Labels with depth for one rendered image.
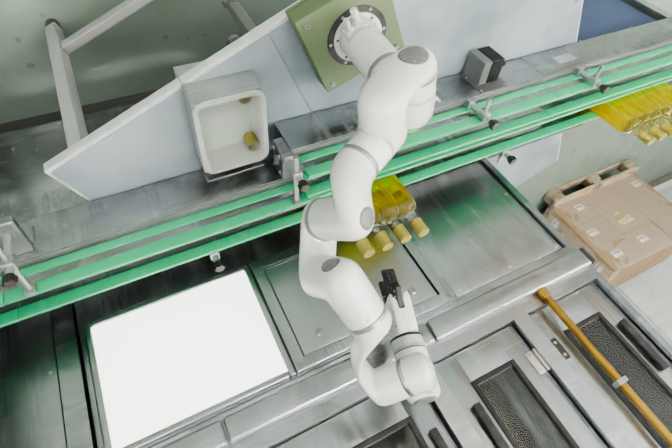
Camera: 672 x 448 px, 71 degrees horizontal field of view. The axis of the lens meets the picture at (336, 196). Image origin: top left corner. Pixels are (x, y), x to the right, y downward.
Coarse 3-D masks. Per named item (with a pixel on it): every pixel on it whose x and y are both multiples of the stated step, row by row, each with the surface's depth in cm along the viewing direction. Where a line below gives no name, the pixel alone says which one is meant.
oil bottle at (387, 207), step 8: (376, 184) 133; (376, 192) 131; (384, 192) 131; (376, 200) 129; (384, 200) 129; (392, 200) 129; (384, 208) 127; (392, 208) 128; (384, 216) 127; (392, 216) 127; (384, 224) 129
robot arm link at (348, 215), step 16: (352, 144) 87; (336, 160) 85; (352, 160) 84; (368, 160) 85; (336, 176) 82; (352, 176) 82; (368, 176) 84; (336, 192) 81; (352, 192) 80; (368, 192) 83; (320, 208) 87; (336, 208) 81; (352, 208) 80; (368, 208) 82; (320, 224) 86; (336, 224) 82; (352, 224) 80; (368, 224) 81; (336, 240) 87; (352, 240) 83
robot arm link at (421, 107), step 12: (384, 60) 99; (372, 72) 101; (432, 84) 90; (420, 96) 91; (432, 96) 93; (408, 108) 93; (420, 108) 93; (432, 108) 96; (408, 120) 96; (420, 120) 96
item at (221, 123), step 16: (240, 96) 107; (256, 96) 113; (192, 112) 105; (208, 112) 115; (224, 112) 117; (240, 112) 119; (256, 112) 117; (208, 128) 118; (224, 128) 120; (240, 128) 123; (256, 128) 122; (208, 144) 122; (224, 144) 124; (240, 144) 126; (256, 144) 126; (208, 160) 121; (224, 160) 122; (240, 160) 123; (256, 160) 124
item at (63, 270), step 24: (552, 120) 157; (480, 144) 146; (408, 168) 137; (264, 192) 127; (288, 192) 128; (192, 216) 120; (216, 216) 121; (240, 216) 121; (264, 216) 122; (120, 240) 114; (144, 240) 115; (168, 240) 115; (192, 240) 115; (48, 264) 108; (72, 264) 109; (96, 264) 109; (120, 264) 110; (0, 288) 104; (48, 288) 104
